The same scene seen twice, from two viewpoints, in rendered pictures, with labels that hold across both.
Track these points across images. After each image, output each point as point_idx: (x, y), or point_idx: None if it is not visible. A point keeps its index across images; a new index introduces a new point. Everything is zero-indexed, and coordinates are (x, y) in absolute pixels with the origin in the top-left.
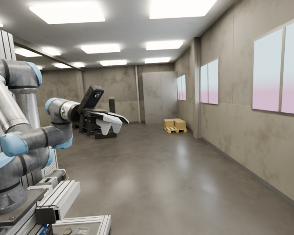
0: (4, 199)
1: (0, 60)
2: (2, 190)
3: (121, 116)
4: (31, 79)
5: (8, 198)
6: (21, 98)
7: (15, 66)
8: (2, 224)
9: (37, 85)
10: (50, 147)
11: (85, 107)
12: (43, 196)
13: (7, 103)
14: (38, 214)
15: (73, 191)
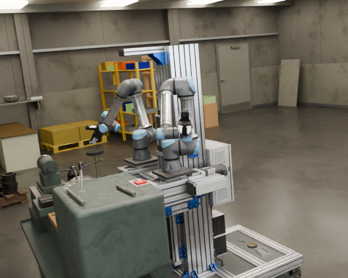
0: (168, 165)
1: (172, 80)
2: (167, 159)
3: (187, 129)
4: (188, 90)
5: (170, 165)
6: (182, 103)
7: (178, 83)
8: (163, 176)
9: (191, 94)
10: (198, 140)
11: (181, 120)
12: (191, 175)
13: (164, 111)
14: (187, 185)
15: (215, 182)
